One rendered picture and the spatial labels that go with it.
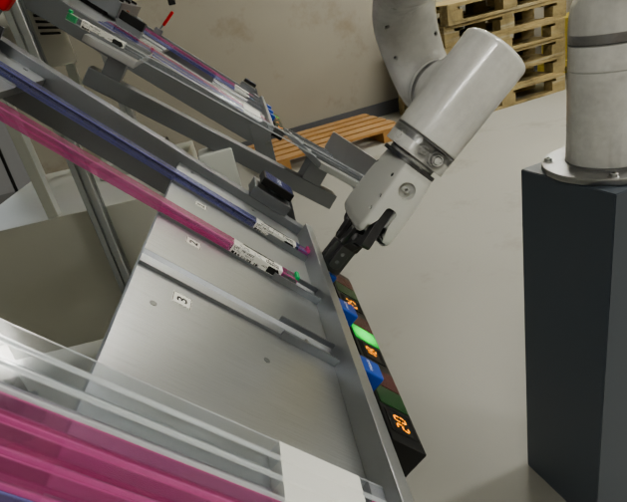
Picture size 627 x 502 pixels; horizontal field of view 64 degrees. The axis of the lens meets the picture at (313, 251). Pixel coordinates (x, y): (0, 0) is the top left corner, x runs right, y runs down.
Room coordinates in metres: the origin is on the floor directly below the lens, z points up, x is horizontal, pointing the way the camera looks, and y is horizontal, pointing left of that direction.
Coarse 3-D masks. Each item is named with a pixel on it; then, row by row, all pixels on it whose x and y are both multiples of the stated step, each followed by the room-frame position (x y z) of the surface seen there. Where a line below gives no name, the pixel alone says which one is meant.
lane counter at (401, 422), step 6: (390, 414) 0.35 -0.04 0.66; (396, 414) 0.35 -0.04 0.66; (390, 420) 0.34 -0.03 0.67; (396, 420) 0.34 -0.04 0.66; (402, 420) 0.35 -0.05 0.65; (408, 420) 0.36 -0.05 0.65; (396, 426) 0.33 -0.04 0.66; (402, 426) 0.34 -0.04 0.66; (408, 426) 0.34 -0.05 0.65; (402, 432) 0.33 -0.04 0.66; (408, 432) 0.34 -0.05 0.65; (414, 432) 0.34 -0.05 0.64; (414, 438) 0.33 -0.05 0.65
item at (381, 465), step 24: (312, 240) 0.61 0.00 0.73; (312, 264) 0.55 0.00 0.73; (336, 312) 0.43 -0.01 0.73; (336, 336) 0.39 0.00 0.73; (360, 360) 0.35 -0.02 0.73; (360, 384) 0.32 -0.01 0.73; (360, 408) 0.29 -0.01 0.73; (360, 432) 0.28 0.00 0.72; (384, 432) 0.27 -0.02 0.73; (360, 456) 0.26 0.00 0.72; (384, 456) 0.24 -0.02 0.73; (384, 480) 0.23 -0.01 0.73
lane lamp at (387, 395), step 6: (378, 390) 0.38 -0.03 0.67; (384, 390) 0.39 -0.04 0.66; (390, 390) 0.39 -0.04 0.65; (384, 396) 0.37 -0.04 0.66; (390, 396) 0.38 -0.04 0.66; (396, 396) 0.39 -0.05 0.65; (384, 402) 0.36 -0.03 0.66; (390, 402) 0.37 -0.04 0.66; (396, 402) 0.38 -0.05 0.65; (402, 402) 0.38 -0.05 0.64; (396, 408) 0.36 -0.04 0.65; (402, 408) 0.37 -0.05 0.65; (408, 414) 0.37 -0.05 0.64
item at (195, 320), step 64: (192, 192) 0.58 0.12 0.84; (192, 256) 0.42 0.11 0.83; (128, 320) 0.28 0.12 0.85; (192, 320) 0.32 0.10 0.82; (256, 320) 0.37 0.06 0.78; (320, 320) 0.44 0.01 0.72; (192, 384) 0.25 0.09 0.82; (256, 384) 0.28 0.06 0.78; (320, 384) 0.32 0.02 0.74; (320, 448) 0.25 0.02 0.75
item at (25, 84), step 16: (0, 64) 0.58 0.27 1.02; (16, 80) 0.58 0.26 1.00; (32, 96) 0.58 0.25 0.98; (48, 96) 0.58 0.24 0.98; (64, 112) 0.58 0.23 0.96; (80, 112) 0.58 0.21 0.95; (96, 128) 0.58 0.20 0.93; (128, 144) 0.58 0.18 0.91; (144, 160) 0.58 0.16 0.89; (160, 160) 0.59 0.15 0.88; (176, 176) 0.58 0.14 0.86; (208, 192) 0.58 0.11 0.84; (224, 208) 0.58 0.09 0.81; (240, 208) 0.60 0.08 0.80
